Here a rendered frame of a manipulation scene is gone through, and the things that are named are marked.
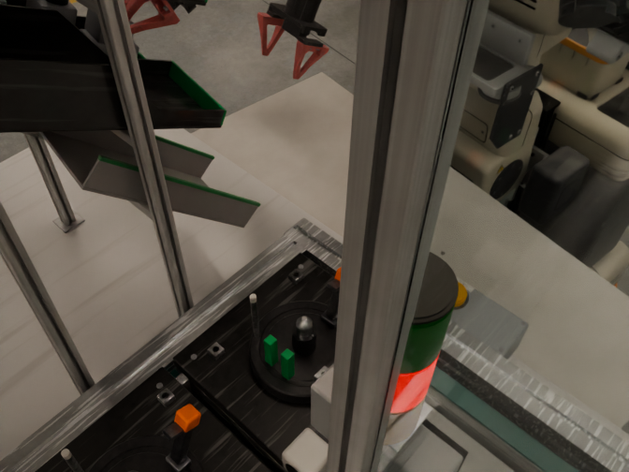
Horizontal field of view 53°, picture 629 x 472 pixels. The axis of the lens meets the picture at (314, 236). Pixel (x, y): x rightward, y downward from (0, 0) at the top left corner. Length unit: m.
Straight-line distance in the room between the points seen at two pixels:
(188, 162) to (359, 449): 0.64
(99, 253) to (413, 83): 0.95
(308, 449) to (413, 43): 0.60
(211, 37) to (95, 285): 2.28
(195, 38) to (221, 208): 2.39
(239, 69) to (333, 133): 1.74
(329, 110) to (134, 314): 0.60
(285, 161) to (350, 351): 0.91
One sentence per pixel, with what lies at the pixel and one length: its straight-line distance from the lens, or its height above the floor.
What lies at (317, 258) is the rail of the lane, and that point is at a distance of 0.93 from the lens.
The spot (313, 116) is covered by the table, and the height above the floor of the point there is 0.86.
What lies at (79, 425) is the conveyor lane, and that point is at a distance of 0.84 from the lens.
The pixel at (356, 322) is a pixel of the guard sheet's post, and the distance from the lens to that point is 0.32.
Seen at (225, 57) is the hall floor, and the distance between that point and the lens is 3.08.
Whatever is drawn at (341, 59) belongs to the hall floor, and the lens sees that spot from 3.06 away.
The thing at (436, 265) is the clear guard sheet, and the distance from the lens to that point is 0.27.
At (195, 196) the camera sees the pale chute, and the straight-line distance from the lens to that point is 0.84.
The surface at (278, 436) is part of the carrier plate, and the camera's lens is 0.78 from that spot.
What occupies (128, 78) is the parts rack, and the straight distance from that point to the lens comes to 0.65.
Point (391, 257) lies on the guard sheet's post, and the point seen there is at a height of 1.49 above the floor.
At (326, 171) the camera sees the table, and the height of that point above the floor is 0.86.
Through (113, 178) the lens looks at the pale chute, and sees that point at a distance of 0.76.
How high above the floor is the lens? 1.69
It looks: 49 degrees down
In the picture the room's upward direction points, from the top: 1 degrees clockwise
